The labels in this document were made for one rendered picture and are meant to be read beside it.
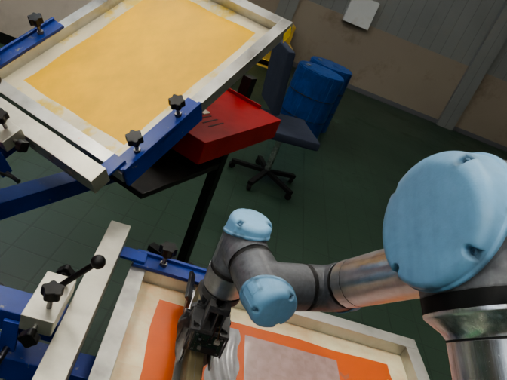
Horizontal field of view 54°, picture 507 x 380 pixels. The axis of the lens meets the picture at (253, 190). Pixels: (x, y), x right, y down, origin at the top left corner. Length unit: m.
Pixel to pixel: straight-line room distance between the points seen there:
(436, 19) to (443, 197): 8.75
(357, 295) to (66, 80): 1.15
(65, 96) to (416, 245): 1.28
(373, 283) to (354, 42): 8.34
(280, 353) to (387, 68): 8.12
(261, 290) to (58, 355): 0.41
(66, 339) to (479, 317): 0.75
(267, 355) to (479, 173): 0.89
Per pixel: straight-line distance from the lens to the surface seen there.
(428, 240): 0.41
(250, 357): 1.19
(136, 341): 1.12
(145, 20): 1.78
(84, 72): 1.62
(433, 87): 9.35
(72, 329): 1.00
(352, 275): 0.73
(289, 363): 1.22
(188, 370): 0.94
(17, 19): 5.40
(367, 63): 9.04
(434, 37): 9.17
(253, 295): 0.72
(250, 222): 0.79
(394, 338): 1.43
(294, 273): 0.76
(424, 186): 0.43
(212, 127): 1.84
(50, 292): 0.94
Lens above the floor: 1.77
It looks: 26 degrees down
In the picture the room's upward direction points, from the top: 23 degrees clockwise
